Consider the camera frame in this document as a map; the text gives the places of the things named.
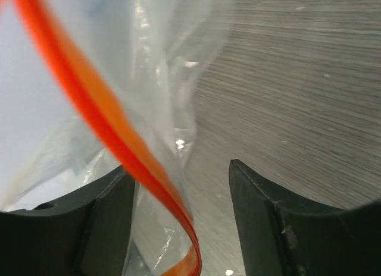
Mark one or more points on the clear zip top bag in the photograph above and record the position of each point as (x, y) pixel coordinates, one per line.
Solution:
(88, 86)

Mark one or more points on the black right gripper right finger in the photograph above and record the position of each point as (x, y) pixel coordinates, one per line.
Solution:
(283, 233)

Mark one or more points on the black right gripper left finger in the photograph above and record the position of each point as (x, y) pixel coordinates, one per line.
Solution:
(86, 232)

